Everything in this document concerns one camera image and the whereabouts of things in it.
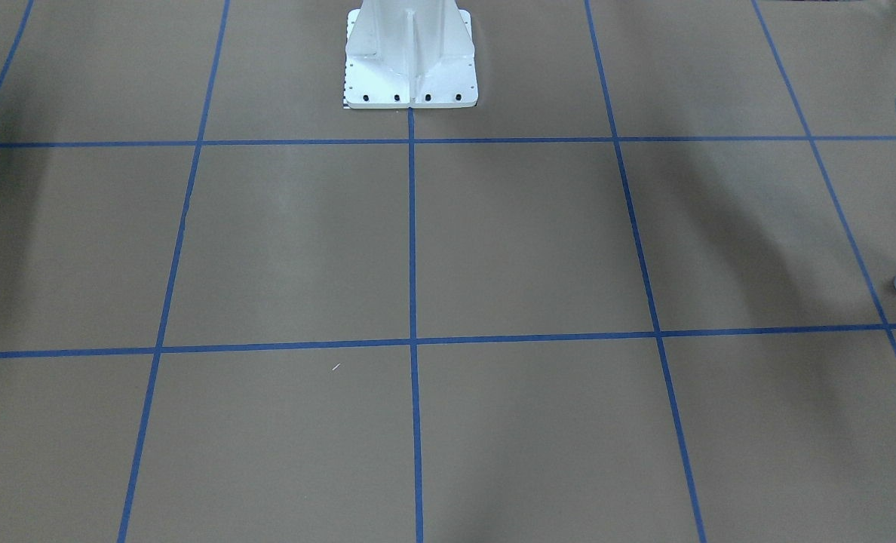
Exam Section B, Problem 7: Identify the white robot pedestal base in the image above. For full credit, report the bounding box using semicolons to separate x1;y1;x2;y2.
342;1;479;109

